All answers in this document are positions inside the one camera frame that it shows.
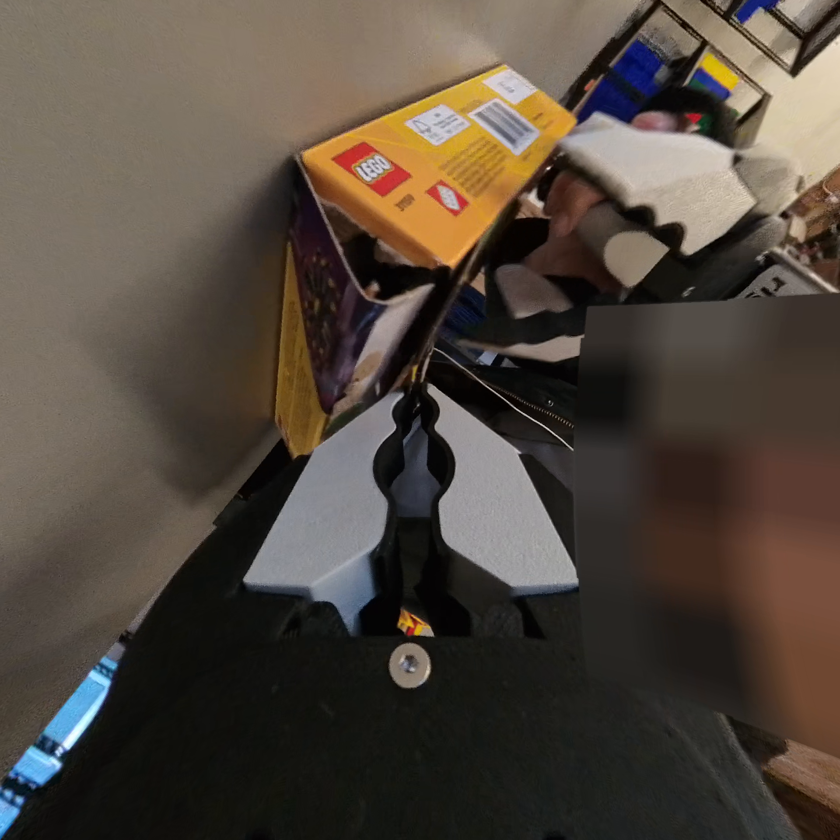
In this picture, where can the yellow spider-print toy box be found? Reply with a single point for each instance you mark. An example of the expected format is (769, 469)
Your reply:
(420, 184)

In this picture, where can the person's right hand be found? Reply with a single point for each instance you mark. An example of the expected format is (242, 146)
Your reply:
(571, 210)

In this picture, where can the person's dark jacket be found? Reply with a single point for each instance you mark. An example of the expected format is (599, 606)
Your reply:
(525, 394)

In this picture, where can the black rack with blue bins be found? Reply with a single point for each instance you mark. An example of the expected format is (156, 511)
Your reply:
(754, 8)

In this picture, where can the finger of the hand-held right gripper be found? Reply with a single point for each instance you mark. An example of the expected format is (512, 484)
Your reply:
(551, 348)
(656, 170)

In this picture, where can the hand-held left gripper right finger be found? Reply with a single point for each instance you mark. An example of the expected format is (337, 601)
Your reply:
(505, 525)

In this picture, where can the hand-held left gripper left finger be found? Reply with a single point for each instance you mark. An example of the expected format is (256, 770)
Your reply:
(321, 525)

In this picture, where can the black rack with coloured bins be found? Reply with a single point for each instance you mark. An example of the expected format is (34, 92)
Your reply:
(636, 65)

